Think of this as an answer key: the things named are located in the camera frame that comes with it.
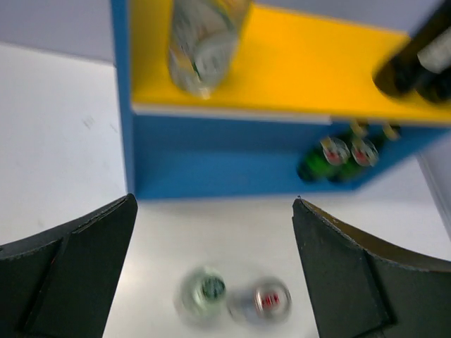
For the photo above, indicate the Red Bull can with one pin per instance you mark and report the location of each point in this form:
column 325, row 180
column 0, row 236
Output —
column 265, row 301

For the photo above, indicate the Coca-Cola bottle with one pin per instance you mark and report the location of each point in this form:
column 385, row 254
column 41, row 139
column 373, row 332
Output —
column 422, row 58

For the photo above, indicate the green perrier bottle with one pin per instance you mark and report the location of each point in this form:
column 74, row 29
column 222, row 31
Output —
column 329, row 155
column 365, row 153

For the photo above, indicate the clear water bottle front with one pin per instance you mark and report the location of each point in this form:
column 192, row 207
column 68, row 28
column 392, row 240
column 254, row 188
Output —
column 203, row 39

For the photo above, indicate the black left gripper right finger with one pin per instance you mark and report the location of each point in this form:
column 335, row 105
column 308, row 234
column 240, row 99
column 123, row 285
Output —
column 362, row 286

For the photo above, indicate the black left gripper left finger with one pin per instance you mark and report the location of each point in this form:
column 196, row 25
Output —
column 61, row 282

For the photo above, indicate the clear water bottle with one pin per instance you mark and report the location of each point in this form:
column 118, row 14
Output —
column 201, row 296
column 203, row 39

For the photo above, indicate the green Perrier bottle left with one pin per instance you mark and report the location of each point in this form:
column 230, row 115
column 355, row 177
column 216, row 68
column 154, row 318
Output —
column 329, row 155

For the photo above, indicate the blue and yellow shelf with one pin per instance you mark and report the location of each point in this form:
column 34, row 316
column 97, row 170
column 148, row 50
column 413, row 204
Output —
column 295, row 79

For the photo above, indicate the green Perrier bottle right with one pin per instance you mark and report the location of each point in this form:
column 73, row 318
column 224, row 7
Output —
column 365, row 153

